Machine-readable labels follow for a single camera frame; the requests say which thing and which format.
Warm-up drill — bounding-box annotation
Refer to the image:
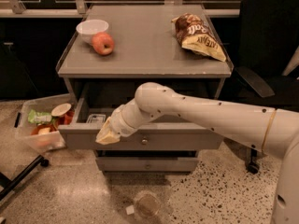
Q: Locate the grey drawer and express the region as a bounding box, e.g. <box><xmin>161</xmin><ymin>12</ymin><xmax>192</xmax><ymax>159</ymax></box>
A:
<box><xmin>96</xmin><ymin>157</ymin><xmax>198</xmax><ymax>172</ymax></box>
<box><xmin>59</xmin><ymin>79</ymin><xmax>222</xmax><ymax>151</ymax></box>

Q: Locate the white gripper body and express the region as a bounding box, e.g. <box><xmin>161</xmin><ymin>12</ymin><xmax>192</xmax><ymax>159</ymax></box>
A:
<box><xmin>108</xmin><ymin>106</ymin><xmax>136</xmax><ymax>137</ymax></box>

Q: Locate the black stand leg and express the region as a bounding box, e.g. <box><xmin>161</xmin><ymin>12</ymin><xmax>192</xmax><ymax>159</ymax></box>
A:
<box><xmin>0</xmin><ymin>155</ymin><xmax>50</xmax><ymax>201</ymax></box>

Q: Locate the grey lower drawer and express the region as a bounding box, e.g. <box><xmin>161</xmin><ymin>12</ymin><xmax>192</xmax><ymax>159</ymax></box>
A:
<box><xmin>96</xmin><ymin>157</ymin><xmax>198</xmax><ymax>172</ymax></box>

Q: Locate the grey cabinet table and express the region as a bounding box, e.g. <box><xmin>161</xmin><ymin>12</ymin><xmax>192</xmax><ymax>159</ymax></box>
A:
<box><xmin>58</xmin><ymin>5</ymin><xmax>233</xmax><ymax>160</ymax></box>

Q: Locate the white card in drawer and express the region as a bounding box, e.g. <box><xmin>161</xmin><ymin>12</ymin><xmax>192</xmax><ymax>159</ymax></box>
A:
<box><xmin>87</xmin><ymin>114</ymin><xmax>106</xmax><ymax>123</ymax></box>

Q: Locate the green snack bag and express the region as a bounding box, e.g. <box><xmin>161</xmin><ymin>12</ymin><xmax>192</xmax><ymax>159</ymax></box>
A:
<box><xmin>28</xmin><ymin>109</ymin><xmax>52</xmax><ymax>124</ymax></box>

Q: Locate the grey top drawer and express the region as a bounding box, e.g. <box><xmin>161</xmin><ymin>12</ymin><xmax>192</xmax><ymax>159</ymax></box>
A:
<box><xmin>59</xmin><ymin>79</ymin><xmax>222</xmax><ymax>151</ymax></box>

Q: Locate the black office chair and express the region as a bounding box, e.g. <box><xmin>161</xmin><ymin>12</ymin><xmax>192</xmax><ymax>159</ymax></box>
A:
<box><xmin>218</xmin><ymin>0</ymin><xmax>299</xmax><ymax>175</ymax></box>

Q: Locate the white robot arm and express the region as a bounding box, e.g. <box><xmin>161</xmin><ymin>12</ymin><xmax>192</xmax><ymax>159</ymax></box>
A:
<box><xmin>96</xmin><ymin>82</ymin><xmax>299</xmax><ymax>224</ymax></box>

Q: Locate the round floor drain cover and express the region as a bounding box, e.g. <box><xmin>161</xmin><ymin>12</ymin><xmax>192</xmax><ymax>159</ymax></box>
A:
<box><xmin>134</xmin><ymin>190</ymin><xmax>161</xmax><ymax>218</ymax></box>

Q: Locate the brown yellow chip bag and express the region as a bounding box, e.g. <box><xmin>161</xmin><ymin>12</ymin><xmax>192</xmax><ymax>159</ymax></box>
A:
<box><xmin>171</xmin><ymin>13</ymin><xmax>226</xmax><ymax>62</ymax></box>

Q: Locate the red apple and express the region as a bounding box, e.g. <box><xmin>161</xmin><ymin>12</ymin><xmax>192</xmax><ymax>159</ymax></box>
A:
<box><xmin>92</xmin><ymin>32</ymin><xmax>114</xmax><ymax>56</ymax></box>

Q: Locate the clear plastic storage bin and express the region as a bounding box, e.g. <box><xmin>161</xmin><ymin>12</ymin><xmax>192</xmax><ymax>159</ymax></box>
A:
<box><xmin>16</xmin><ymin>94</ymin><xmax>72</xmax><ymax>153</ymax></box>

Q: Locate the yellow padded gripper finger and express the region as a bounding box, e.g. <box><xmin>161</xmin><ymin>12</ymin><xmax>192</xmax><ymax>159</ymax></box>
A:
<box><xmin>95</xmin><ymin>129</ymin><xmax>121</xmax><ymax>145</ymax></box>
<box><xmin>98</xmin><ymin>118</ymin><xmax>110</xmax><ymax>136</ymax></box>

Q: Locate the small white floor scrap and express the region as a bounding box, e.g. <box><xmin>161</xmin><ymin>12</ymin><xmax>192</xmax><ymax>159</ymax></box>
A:
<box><xmin>125</xmin><ymin>205</ymin><xmax>135</xmax><ymax>215</ymax></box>

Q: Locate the small white bowl in bin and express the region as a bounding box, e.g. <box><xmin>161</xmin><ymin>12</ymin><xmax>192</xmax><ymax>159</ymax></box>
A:
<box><xmin>51</xmin><ymin>103</ymin><xmax>71</xmax><ymax>117</ymax></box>

